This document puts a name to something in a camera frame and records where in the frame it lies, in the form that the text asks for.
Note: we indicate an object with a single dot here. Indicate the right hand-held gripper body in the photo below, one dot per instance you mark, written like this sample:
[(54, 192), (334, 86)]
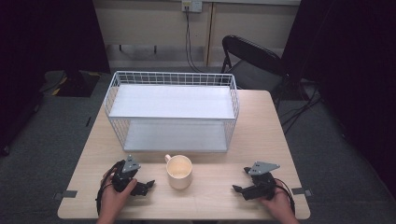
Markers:
[(261, 183)]

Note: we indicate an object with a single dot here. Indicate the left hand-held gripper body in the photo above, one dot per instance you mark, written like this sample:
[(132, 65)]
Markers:
[(123, 179)]

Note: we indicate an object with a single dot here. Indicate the cream ceramic cup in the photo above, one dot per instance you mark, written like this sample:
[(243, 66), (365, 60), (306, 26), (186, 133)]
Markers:
[(179, 177)]

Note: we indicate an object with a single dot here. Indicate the person's left hand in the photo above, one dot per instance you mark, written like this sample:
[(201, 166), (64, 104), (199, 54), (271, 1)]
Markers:
[(113, 199)]

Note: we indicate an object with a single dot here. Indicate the person's right hand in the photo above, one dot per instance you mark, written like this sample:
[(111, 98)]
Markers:
[(277, 202)]

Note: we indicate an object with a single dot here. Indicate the grey tape strip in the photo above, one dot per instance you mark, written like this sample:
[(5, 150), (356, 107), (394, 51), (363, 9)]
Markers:
[(66, 194), (301, 191)]

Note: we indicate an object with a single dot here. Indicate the dark stand base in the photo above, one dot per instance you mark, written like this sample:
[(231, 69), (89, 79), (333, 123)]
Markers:
[(73, 82)]

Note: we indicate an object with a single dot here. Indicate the black folding chair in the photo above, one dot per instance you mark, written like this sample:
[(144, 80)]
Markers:
[(252, 59)]

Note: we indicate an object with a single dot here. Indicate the black curtain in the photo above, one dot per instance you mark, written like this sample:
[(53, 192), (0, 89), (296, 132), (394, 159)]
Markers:
[(46, 46), (351, 62)]

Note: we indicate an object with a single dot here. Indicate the white wall socket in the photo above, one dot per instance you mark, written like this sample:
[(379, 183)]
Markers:
[(191, 5)]

